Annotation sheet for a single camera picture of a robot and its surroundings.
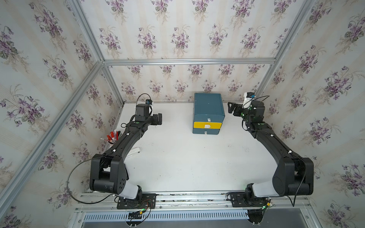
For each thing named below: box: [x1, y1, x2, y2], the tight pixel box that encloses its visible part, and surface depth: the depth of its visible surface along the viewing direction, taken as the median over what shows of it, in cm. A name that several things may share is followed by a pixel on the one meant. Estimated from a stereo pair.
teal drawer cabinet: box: [192, 93, 225, 135], surface depth 92 cm
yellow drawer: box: [192, 121, 223, 129], surface depth 92 cm
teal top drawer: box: [193, 114, 226, 124], surface depth 88 cm
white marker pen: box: [126, 147, 141, 159], surface depth 90 cm
